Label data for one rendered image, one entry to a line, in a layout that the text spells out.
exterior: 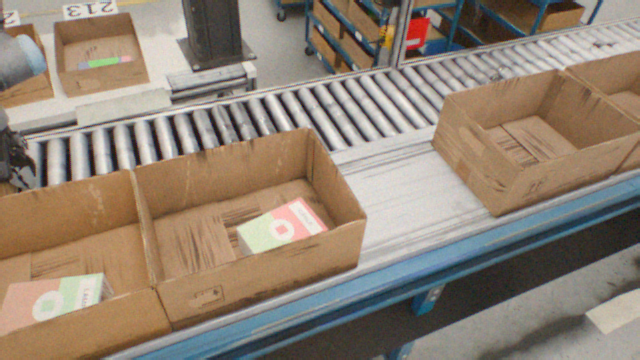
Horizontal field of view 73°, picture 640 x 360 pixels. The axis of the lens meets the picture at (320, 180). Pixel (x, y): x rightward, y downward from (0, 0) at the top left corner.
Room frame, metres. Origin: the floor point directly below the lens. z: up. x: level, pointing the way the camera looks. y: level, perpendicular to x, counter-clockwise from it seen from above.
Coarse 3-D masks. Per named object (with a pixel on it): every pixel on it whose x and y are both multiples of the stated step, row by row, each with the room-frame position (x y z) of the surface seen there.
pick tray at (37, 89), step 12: (24, 24) 1.49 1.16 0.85; (12, 36) 1.47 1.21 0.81; (36, 36) 1.41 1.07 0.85; (48, 72) 1.31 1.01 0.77; (24, 84) 1.15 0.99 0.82; (36, 84) 1.17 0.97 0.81; (48, 84) 1.19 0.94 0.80; (0, 96) 1.11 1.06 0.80; (12, 96) 1.13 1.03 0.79; (24, 96) 1.14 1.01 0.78; (36, 96) 1.16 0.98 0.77; (48, 96) 1.18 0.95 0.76
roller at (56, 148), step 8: (48, 144) 0.96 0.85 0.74; (56, 144) 0.96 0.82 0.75; (64, 144) 0.98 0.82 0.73; (48, 152) 0.93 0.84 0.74; (56, 152) 0.93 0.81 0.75; (64, 152) 0.94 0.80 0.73; (48, 160) 0.89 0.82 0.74; (56, 160) 0.89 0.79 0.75; (64, 160) 0.91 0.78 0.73; (48, 168) 0.86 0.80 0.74; (56, 168) 0.86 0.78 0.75; (64, 168) 0.87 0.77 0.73; (48, 176) 0.83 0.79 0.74; (56, 176) 0.83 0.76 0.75; (64, 176) 0.84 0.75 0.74; (48, 184) 0.80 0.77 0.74
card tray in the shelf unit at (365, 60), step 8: (344, 32) 2.42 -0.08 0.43; (344, 40) 2.41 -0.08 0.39; (352, 40) 2.32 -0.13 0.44; (352, 48) 2.32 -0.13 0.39; (360, 48) 2.24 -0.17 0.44; (352, 56) 2.30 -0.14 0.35; (360, 56) 2.22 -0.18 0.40; (368, 56) 2.16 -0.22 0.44; (408, 56) 2.31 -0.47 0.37; (416, 56) 2.25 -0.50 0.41; (360, 64) 2.22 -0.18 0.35; (368, 64) 2.14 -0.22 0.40
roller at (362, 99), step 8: (352, 80) 1.43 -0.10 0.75; (352, 88) 1.39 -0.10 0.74; (360, 88) 1.38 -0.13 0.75; (352, 96) 1.37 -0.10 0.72; (360, 96) 1.34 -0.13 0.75; (368, 96) 1.34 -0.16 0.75; (360, 104) 1.31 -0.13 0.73; (368, 104) 1.29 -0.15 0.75; (368, 112) 1.26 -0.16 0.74; (376, 112) 1.24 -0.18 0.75; (376, 120) 1.21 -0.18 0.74; (384, 120) 1.20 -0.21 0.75; (384, 128) 1.16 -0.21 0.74; (392, 128) 1.16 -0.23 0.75; (384, 136) 1.14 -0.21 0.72
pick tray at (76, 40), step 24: (72, 24) 1.55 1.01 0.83; (96, 24) 1.59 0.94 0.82; (120, 24) 1.63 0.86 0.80; (72, 48) 1.50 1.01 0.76; (96, 48) 1.51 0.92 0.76; (120, 48) 1.52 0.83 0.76; (72, 72) 1.21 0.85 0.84; (96, 72) 1.24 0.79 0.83; (120, 72) 1.28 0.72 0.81; (144, 72) 1.31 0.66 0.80; (72, 96) 1.20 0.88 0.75
